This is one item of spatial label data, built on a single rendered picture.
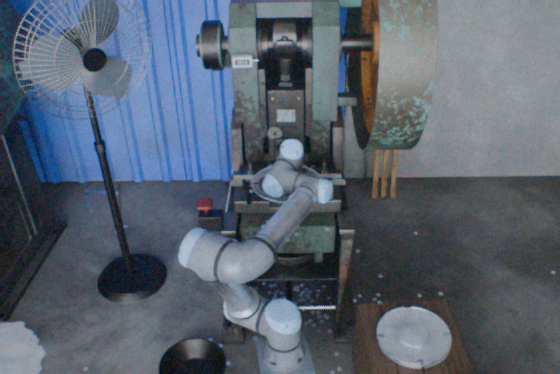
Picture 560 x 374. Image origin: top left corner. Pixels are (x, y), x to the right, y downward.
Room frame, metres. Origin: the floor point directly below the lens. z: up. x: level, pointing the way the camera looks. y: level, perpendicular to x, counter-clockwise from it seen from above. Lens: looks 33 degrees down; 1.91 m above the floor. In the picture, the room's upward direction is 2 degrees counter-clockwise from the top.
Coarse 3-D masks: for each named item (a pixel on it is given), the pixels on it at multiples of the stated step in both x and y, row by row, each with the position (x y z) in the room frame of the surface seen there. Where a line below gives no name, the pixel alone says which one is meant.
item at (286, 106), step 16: (272, 80) 1.90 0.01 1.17; (288, 80) 1.87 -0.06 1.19; (304, 80) 1.90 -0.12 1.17; (272, 96) 1.80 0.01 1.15; (288, 96) 1.80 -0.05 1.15; (304, 96) 1.80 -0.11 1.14; (272, 112) 1.80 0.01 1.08; (288, 112) 1.80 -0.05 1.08; (304, 112) 1.80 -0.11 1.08; (272, 128) 1.79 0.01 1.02; (288, 128) 1.80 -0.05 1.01; (304, 128) 1.80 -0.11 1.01; (272, 144) 1.80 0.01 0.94; (304, 144) 1.80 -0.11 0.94
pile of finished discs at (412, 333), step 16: (384, 320) 1.37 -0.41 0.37; (400, 320) 1.36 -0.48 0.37; (416, 320) 1.36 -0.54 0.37; (432, 320) 1.35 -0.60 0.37; (384, 336) 1.28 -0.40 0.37; (400, 336) 1.27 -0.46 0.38; (416, 336) 1.27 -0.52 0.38; (432, 336) 1.27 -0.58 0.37; (448, 336) 1.27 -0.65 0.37; (384, 352) 1.22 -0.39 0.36; (400, 352) 1.20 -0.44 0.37; (416, 352) 1.20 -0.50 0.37; (432, 352) 1.19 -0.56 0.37; (448, 352) 1.20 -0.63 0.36
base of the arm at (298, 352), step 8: (264, 344) 1.17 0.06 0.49; (264, 352) 1.13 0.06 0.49; (272, 352) 1.11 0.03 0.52; (280, 352) 1.09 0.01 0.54; (288, 352) 1.09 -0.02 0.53; (296, 352) 1.11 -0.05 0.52; (304, 352) 1.14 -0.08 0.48; (264, 360) 1.12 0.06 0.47; (272, 360) 1.10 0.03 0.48; (280, 360) 1.09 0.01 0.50; (288, 360) 1.09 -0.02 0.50; (296, 360) 1.09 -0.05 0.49; (304, 360) 1.12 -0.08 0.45; (272, 368) 1.09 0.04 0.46; (280, 368) 1.08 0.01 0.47; (288, 368) 1.08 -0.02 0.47; (296, 368) 1.09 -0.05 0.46
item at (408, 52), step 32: (352, 0) 1.98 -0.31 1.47; (384, 0) 1.54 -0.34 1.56; (416, 0) 1.54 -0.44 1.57; (352, 32) 2.48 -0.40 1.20; (384, 32) 1.50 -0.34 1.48; (416, 32) 1.49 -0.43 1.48; (352, 64) 2.39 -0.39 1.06; (384, 64) 1.47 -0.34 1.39; (416, 64) 1.47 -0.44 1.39; (352, 96) 1.99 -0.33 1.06; (384, 96) 1.47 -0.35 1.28; (416, 96) 1.47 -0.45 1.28; (384, 128) 1.51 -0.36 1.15; (416, 128) 1.51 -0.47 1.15
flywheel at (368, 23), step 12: (372, 0) 2.12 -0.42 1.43; (360, 12) 2.22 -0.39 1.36; (372, 12) 2.11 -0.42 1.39; (360, 24) 2.20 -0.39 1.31; (372, 24) 1.88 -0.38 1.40; (372, 48) 1.84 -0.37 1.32; (360, 60) 2.15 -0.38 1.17; (372, 60) 1.83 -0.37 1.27; (360, 72) 2.13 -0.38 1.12; (372, 72) 2.02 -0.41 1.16; (360, 84) 2.11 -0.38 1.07; (372, 84) 2.00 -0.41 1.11; (372, 96) 1.97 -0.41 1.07; (372, 108) 1.90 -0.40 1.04; (372, 120) 1.76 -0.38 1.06
